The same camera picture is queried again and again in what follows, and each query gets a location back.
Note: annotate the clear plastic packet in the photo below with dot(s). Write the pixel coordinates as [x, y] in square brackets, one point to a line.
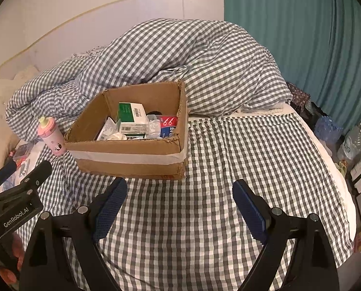
[153, 125]

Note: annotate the person's left hand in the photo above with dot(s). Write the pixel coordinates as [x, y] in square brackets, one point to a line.
[18, 248]

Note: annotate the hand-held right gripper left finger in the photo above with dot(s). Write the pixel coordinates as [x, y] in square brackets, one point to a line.
[110, 209]

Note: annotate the dark floral cloth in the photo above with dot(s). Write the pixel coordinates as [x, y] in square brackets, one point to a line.
[298, 95]

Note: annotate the red blue packet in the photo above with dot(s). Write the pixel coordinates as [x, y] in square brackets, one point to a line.
[169, 126]

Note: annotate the white headboard with gold trim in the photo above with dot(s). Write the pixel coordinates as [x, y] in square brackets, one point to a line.
[92, 15]

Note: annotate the white plastic wrapped packet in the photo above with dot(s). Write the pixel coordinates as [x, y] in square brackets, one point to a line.
[117, 136]

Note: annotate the cardboard box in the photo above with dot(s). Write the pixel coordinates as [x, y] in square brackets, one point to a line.
[131, 157]

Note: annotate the teal curtain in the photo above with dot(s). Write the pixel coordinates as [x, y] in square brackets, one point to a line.
[304, 36]

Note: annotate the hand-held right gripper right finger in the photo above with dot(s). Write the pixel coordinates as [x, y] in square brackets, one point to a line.
[250, 210]

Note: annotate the grey checked bed sheet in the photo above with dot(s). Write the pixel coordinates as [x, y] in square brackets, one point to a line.
[213, 203]

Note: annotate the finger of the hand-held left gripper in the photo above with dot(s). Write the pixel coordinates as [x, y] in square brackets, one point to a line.
[36, 172]
[4, 171]

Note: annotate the green white medicine box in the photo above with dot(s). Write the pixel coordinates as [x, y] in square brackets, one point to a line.
[130, 112]

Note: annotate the grey checked duvet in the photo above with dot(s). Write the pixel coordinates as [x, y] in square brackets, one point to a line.
[174, 63]

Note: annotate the blue wrapped bottle pack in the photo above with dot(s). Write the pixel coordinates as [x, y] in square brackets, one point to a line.
[326, 128]

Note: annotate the pink drinking bottle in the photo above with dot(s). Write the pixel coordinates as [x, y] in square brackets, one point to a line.
[50, 138]

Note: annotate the cream scalloped pillow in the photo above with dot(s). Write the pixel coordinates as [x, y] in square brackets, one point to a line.
[3, 112]

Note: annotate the clear plastic water bottle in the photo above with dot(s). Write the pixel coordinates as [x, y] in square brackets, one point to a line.
[353, 144]

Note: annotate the white green flat box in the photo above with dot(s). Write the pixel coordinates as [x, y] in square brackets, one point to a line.
[133, 128]

